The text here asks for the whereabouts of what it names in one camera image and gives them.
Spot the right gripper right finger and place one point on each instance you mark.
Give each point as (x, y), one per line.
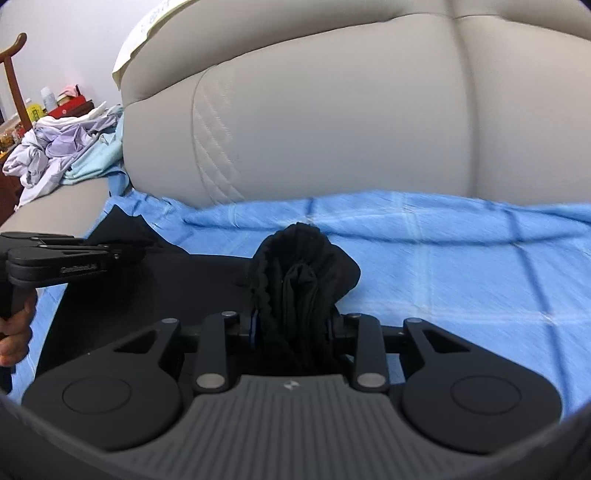
(335, 325)

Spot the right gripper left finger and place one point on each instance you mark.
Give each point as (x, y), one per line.
(253, 323)

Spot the black pants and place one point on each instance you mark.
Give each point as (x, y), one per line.
(290, 285)

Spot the person left hand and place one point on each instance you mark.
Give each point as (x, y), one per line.
(14, 347)

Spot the lavender white crumpled clothes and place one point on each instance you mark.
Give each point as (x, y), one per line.
(49, 148)

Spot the light blue folded garment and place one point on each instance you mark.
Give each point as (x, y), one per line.
(104, 157)

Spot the brown wooden furniture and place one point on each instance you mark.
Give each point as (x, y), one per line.
(9, 190)

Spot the red box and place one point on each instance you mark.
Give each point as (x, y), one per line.
(75, 107)

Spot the blue plaid bed sheet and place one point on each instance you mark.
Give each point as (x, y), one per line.
(513, 279)

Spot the beige padded headboard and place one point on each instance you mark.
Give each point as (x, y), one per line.
(256, 100)

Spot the white pillow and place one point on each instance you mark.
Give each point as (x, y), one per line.
(141, 32)

